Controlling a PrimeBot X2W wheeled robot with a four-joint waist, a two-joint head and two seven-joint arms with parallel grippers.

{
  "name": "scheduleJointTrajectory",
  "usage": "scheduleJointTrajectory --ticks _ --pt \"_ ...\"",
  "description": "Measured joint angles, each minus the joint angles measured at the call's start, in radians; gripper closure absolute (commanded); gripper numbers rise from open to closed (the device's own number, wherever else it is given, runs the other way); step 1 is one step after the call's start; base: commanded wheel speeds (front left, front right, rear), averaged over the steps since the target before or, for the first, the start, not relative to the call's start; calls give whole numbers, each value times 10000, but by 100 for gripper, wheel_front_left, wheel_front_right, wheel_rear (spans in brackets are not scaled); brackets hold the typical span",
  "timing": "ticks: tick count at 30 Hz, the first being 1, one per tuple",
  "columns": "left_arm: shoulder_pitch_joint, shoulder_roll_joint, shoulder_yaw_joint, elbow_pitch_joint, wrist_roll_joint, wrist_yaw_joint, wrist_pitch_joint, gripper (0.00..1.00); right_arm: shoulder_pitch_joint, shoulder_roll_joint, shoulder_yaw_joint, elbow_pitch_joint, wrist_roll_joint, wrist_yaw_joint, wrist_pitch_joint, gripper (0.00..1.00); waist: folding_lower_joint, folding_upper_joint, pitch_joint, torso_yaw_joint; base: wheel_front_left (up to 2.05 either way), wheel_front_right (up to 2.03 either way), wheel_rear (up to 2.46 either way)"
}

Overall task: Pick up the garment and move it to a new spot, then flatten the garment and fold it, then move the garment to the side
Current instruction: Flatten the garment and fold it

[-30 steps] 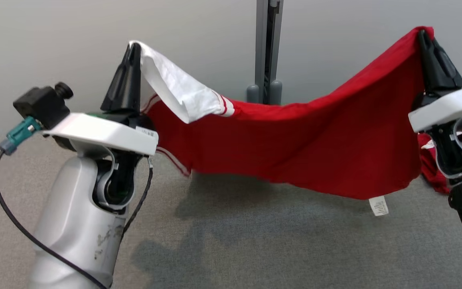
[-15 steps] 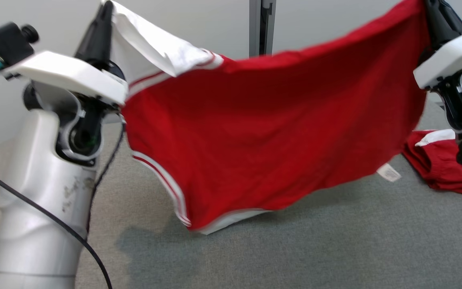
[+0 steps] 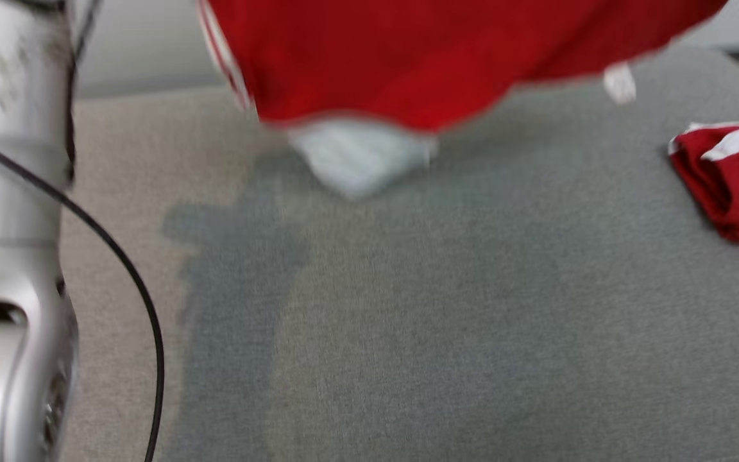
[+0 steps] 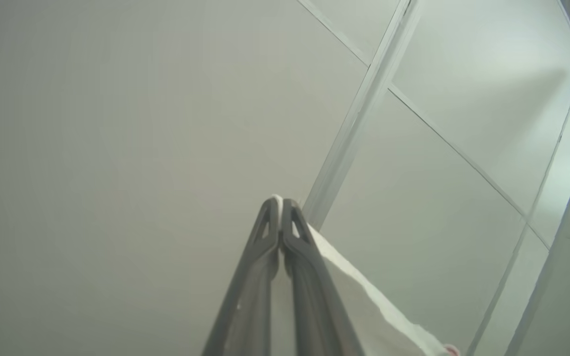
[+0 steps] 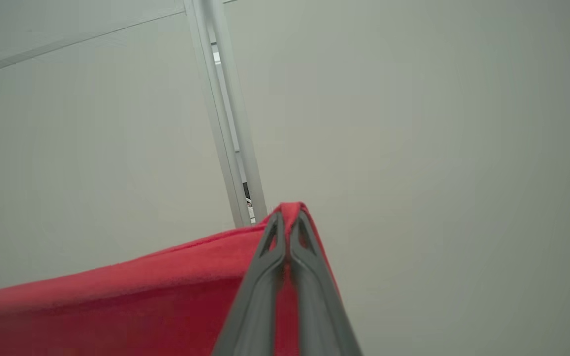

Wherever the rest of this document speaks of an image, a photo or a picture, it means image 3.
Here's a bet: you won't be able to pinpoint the red shorts with white band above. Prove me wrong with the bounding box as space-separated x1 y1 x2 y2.
668 122 739 250

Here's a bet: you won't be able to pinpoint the red shirt with white panel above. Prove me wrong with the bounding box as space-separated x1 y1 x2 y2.
196 0 729 200

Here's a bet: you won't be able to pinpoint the long black left arm cable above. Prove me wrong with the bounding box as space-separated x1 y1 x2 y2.
0 128 166 462

